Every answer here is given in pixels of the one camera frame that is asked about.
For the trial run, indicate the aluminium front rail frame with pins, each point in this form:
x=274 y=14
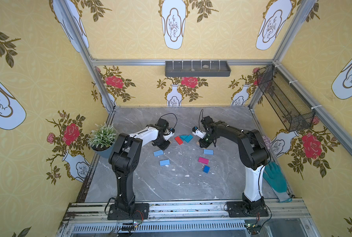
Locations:
x=277 y=218

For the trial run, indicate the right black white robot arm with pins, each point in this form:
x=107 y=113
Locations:
x=253 y=154

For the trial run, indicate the right light blue block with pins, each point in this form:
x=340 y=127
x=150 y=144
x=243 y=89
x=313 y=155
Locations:
x=208 y=152

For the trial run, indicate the pink flower bouquet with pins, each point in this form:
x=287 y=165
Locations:
x=267 y=141

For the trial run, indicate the lower left light blue block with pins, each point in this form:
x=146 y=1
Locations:
x=164 y=162

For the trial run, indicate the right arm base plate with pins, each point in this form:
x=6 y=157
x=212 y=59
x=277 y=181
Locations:
x=247 y=209

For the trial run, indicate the teal work glove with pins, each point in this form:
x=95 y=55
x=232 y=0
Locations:
x=277 y=181

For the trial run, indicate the magenta rectangular block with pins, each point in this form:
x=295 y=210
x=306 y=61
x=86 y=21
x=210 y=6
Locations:
x=203 y=160

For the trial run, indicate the grey wall shelf tray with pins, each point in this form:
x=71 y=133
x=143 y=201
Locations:
x=197 y=68

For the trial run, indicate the light blue block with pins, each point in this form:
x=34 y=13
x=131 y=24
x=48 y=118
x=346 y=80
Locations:
x=158 y=153
x=208 y=152
x=164 y=162

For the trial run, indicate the black wire mesh basket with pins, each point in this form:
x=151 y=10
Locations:
x=292 y=109

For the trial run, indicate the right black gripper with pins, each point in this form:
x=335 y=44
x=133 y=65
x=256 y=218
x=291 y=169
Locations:
x=205 y=141

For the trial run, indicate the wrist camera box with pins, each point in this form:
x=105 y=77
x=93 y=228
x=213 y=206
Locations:
x=169 y=133
x=197 y=132

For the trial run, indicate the red rectangular block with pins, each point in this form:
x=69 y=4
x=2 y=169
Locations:
x=178 y=140

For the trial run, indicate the upper left light blue block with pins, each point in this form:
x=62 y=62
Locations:
x=158 y=153

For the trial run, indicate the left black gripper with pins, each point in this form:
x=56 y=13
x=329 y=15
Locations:
x=162 y=143

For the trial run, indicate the potted white green plant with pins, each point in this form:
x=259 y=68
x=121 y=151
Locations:
x=102 y=139

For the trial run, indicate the teal rectangular block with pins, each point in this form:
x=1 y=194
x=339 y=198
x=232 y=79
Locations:
x=188 y=138

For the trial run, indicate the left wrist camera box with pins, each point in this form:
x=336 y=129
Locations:
x=169 y=133

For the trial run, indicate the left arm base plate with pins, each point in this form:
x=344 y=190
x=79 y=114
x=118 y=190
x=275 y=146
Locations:
x=137 y=211

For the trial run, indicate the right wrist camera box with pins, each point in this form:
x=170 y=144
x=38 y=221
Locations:
x=197 y=132

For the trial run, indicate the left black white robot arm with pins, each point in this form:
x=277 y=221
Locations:
x=126 y=154

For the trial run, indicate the dark blue square block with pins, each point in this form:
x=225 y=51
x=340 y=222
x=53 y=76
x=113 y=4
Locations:
x=206 y=169

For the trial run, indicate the teal triangular block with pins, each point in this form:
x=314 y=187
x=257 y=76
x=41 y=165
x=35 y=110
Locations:
x=183 y=137

